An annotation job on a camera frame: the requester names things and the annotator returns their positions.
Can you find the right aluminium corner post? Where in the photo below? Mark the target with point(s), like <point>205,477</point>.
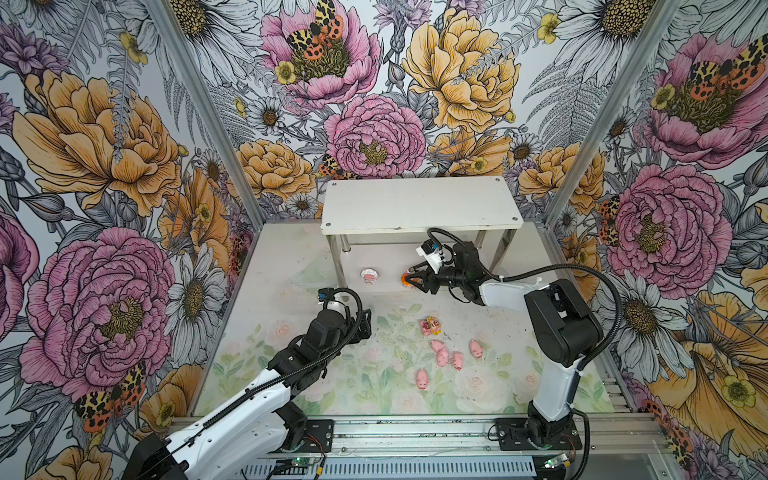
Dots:
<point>660,18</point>

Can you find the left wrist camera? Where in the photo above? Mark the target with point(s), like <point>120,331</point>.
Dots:
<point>327,300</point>

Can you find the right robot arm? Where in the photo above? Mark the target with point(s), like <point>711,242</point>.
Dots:
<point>565,328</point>

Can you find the pink pig toy front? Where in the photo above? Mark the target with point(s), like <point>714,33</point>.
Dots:
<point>422,379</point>

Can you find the white hooded pink doll toy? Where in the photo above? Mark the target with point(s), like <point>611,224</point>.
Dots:
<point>369,276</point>

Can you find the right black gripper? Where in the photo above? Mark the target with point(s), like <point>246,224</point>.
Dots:
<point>427,275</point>

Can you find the aluminium corner post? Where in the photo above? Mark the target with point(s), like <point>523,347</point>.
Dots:
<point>185,65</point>
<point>660,18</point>

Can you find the pink pig toy middle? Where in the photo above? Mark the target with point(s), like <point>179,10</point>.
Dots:
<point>457,360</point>

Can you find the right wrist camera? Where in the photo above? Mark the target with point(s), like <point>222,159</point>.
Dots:
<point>432,253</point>

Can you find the pink pig toy right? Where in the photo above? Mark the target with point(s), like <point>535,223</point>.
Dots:
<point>476,349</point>

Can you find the aluminium front rail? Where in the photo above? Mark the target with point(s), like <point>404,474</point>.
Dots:
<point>618,433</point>

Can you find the left aluminium corner post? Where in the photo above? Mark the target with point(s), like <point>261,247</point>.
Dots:
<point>185,65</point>

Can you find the white vented cable duct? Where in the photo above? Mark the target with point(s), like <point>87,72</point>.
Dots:
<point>483,467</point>

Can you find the pink bear yellow flower toy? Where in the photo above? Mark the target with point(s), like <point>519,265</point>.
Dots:
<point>431,326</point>

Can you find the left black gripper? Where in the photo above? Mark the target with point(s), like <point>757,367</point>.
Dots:
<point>364,332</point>

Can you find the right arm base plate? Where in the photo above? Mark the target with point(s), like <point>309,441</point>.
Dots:
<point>518,434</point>

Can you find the white two-tier shelf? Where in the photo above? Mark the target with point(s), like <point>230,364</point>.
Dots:
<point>370,223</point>

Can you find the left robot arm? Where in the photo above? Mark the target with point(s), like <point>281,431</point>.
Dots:
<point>262,418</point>

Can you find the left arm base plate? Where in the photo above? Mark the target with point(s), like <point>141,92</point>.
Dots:
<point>310,436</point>

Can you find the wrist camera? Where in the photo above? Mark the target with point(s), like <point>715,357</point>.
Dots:
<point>327,300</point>
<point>432,253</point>

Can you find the pink pig toy left pair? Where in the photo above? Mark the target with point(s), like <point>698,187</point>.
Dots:
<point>442,357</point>

